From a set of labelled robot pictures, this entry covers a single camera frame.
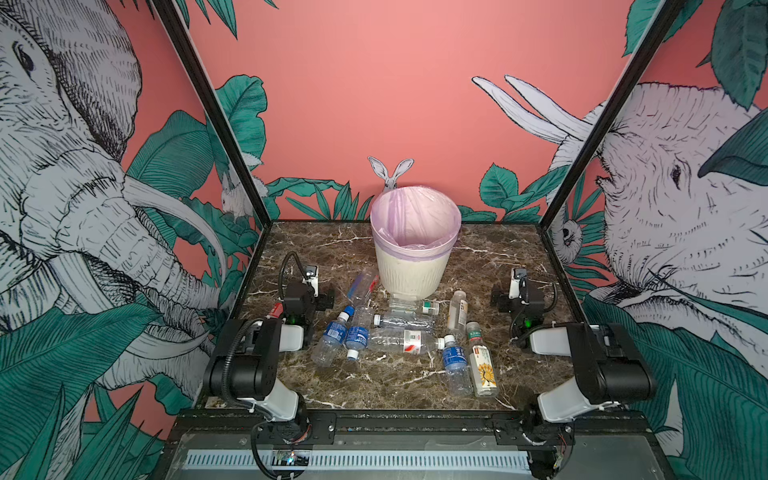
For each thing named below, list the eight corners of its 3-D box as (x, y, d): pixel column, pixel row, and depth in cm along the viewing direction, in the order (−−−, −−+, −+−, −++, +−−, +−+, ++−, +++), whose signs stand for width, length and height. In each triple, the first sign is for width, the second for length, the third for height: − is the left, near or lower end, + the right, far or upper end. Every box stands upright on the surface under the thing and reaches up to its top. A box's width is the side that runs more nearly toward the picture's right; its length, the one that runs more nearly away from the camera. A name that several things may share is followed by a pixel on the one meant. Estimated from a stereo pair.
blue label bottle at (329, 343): (310, 361, 87) (305, 353, 82) (340, 317, 96) (337, 307, 91) (328, 370, 85) (324, 363, 80) (356, 324, 95) (354, 315, 90)
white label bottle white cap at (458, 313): (448, 336, 92) (450, 329, 88) (448, 297, 101) (450, 289, 98) (466, 338, 92) (469, 332, 88) (464, 299, 101) (467, 291, 97)
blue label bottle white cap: (342, 359, 87) (339, 351, 83) (357, 313, 97) (355, 304, 92) (362, 363, 87) (360, 356, 82) (375, 317, 96) (374, 308, 92)
